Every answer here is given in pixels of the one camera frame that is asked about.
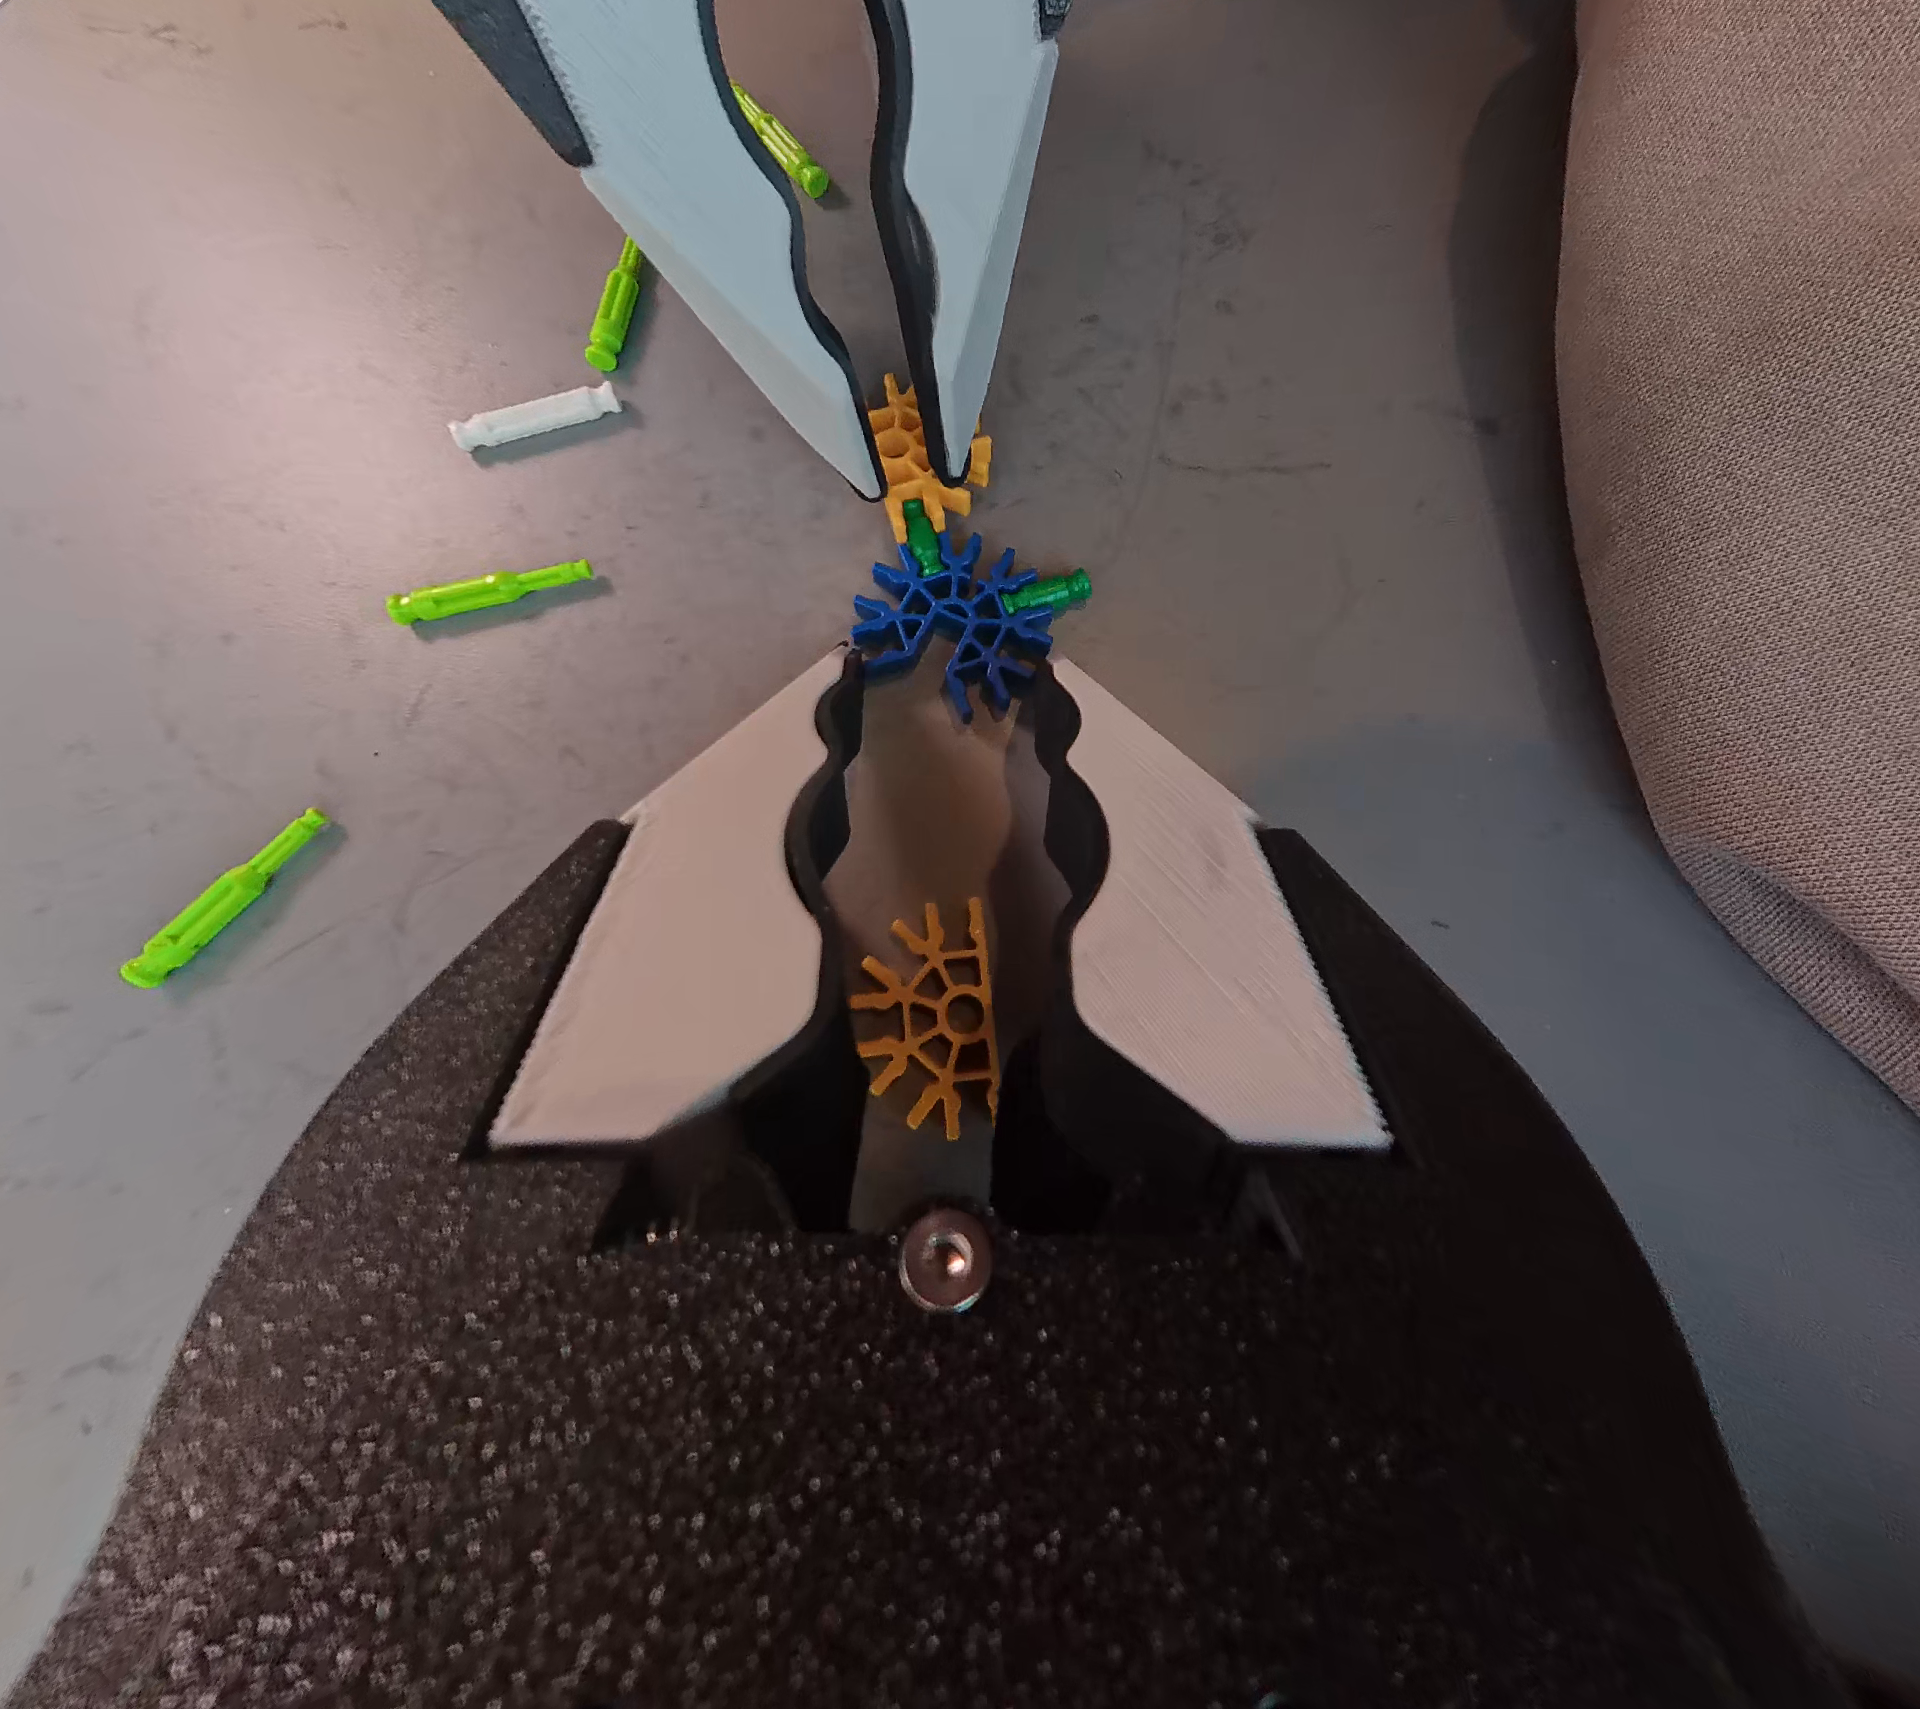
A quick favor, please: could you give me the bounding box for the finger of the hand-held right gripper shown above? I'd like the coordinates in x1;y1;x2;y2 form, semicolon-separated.
768;0;1063;480
426;0;890;502

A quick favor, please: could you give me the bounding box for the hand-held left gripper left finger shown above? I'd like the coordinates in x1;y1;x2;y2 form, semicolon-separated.
485;645;869;1234

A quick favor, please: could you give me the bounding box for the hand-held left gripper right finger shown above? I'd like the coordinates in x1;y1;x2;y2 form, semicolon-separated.
989;653;1397;1239

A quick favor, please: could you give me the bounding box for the light green rod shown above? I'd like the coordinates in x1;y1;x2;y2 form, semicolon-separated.
726;79;832;201
384;559;597;633
119;806;331;991
581;236;648;373

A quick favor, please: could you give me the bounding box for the orange fan connector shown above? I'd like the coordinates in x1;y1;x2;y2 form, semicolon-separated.
866;371;996;529
847;898;1002;1134

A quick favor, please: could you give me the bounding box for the grey desk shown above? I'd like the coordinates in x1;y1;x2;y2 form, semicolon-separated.
0;0;1920;1709

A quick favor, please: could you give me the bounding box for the white rod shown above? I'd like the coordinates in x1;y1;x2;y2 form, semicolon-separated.
445;380;624;456

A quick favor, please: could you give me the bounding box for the person's beige garment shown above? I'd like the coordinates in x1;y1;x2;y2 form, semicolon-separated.
1551;0;1920;1119

